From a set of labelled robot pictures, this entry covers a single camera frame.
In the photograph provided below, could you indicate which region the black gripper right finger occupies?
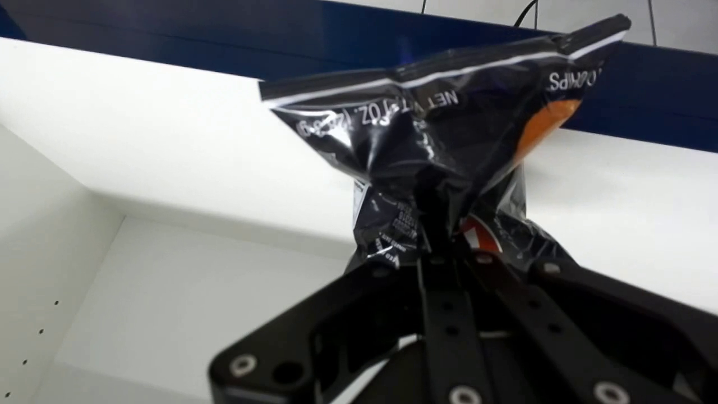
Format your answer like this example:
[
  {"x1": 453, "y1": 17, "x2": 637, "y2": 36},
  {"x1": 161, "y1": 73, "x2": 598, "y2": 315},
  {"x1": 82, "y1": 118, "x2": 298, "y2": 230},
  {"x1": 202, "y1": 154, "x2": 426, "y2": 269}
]
[{"x1": 448, "y1": 249, "x2": 718, "y2": 404}]

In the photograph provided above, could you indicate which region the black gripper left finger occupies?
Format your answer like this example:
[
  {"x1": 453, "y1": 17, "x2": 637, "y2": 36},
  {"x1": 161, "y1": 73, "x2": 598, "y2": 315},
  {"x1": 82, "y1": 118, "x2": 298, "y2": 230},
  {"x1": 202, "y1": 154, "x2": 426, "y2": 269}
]
[{"x1": 206, "y1": 249, "x2": 496, "y2": 404}]

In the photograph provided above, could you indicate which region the black chips packet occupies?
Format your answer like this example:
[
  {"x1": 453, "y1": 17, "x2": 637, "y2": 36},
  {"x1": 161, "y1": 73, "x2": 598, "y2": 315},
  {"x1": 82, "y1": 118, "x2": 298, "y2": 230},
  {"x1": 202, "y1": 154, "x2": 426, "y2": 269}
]
[{"x1": 256, "y1": 11, "x2": 636, "y2": 277}]

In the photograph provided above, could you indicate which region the white open wall cabinet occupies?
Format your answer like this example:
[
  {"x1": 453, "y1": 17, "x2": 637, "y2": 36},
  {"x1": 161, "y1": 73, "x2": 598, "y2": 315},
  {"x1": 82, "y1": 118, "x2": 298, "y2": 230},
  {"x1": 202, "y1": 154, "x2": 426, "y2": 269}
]
[{"x1": 0, "y1": 0, "x2": 718, "y2": 404}]

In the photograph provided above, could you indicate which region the thin black cable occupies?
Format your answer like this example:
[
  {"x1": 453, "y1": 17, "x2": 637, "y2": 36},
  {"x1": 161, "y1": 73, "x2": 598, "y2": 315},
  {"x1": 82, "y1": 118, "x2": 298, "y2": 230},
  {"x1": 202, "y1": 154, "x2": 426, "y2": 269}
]
[{"x1": 512, "y1": 0, "x2": 543, "y2": 31}]

